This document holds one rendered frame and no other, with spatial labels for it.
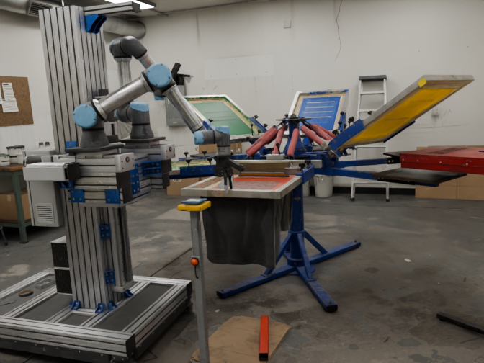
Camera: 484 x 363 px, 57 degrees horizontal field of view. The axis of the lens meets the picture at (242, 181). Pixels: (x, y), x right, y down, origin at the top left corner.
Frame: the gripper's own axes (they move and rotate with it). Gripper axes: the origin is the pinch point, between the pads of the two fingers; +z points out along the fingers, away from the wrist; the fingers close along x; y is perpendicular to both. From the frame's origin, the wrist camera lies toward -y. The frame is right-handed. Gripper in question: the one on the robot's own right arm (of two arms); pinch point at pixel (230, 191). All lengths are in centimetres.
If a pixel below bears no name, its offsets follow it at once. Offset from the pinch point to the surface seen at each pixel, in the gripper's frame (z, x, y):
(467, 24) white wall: -137, -471, -157
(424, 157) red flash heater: -11, -59, -99
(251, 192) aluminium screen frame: 0.0, 1.9, -13.0
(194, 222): 12.7, 21.1, 11.5
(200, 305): 58, 21, 11
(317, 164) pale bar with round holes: -3, -80, -32
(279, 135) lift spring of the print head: -21, -120, 6
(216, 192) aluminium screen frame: 0.6, 1.9, 7.1
